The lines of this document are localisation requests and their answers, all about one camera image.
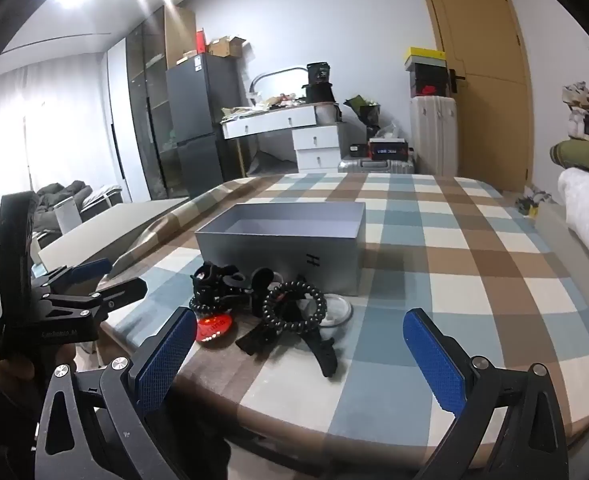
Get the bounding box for red oval badge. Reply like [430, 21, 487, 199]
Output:
[194, 314, 234, 347]

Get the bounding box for tall cardboard box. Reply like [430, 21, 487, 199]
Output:
[164, 7, 198, 68]

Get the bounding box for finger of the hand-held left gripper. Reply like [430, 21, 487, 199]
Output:
[30, 258, 114, 296]
[39, 278, 148, 321]

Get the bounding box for open cardboard box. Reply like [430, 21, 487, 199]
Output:
[208, 36, 246, 58]

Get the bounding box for black claw hair clip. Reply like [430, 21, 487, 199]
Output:
[190, 263, 255, 301]

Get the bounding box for silver suitcase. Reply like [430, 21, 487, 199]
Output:
[338, 157, 417, 176]

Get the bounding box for grey cardboard box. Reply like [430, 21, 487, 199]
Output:
[194, 201, 366, 297]

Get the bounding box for wooden door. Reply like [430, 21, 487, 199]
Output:
[414, 0, 535, 192]

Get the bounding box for yellow shoe box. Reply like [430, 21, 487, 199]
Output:
[405, 47, 447, 68]

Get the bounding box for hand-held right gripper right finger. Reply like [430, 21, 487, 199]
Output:
[403, 307, 573, 480]

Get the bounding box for dark wrapped bouquet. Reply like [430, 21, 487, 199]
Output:
[344, 94, 382, 136]

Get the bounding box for white air purifier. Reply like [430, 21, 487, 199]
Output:
[54, 197, 85, 236]

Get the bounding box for dark glass wardrobe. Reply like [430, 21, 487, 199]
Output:
[126, 6, 190, 201]

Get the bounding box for white cylindrical container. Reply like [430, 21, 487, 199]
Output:
[317, 102, 343, 125]

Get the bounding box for white wardrobe panel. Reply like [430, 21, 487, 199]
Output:
[107, 37, 132, 204]

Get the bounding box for dark grey refrigerator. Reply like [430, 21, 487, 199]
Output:
[166, 53, 245, 198]

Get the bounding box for pile of dark clothes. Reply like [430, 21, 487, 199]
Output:
[0, 180, 95, 271]

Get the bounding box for checked blanket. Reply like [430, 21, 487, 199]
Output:
[97, 172, 589, 480]

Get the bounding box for black shoe box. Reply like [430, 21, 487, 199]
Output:
[411, 65, 450, 98]

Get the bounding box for white suitcase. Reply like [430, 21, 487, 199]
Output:
[409, 95, 460, 177]

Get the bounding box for large black spiral hair tie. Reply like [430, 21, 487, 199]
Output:
[263, 281, 327, 332]

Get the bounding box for black cylindrical container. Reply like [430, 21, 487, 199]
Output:
[301, 62, 337, 103]

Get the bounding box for white drawer unit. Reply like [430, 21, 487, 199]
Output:
[293, 125, 347, 171]

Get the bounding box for person's left hand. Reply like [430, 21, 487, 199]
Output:
[0, 344, 78, 385]

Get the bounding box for arched mirror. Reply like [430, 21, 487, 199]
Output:
[251, 66, 315, 106]

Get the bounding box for grey table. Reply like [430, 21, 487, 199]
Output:
[37, 197, 190, 276]

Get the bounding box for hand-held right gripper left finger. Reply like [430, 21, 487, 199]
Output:
[32, 306, 198, 480]

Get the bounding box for white round pin badge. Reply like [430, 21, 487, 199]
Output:
[319, 293, 353, 328]

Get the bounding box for white desk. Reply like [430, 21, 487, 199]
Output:
[221, 102, 345, 141]

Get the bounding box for white curtain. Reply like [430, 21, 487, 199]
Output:
[0, 55, 120, 241]

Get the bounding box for black strap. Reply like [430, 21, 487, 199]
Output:
[235, 275, 336, 378]

